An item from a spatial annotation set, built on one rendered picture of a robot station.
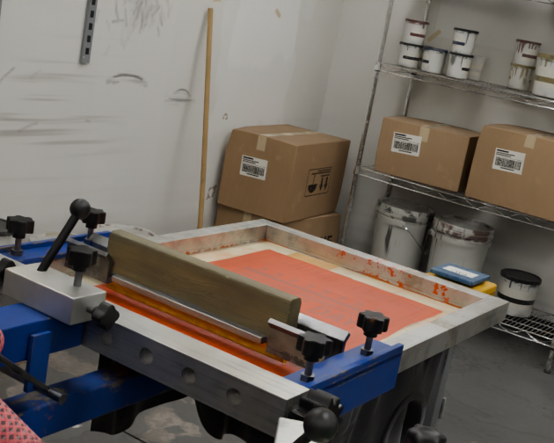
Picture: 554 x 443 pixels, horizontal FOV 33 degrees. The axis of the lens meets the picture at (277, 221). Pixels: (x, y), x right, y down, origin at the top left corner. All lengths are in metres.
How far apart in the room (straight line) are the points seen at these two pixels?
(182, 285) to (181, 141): 3.16
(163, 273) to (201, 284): 0.08
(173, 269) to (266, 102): 3.67
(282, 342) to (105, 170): 2.96
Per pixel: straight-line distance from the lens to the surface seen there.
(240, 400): 1.13
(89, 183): 4.18
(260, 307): 1.37
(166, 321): 1.48
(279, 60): 5.11
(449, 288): 1.86
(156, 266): 1.48
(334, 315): 1.65
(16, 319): 1.18
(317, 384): 1.21
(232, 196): 4.81
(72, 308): 1.17
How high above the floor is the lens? 1.46
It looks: 13 degrees down
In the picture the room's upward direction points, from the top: 11 degrees clockwise
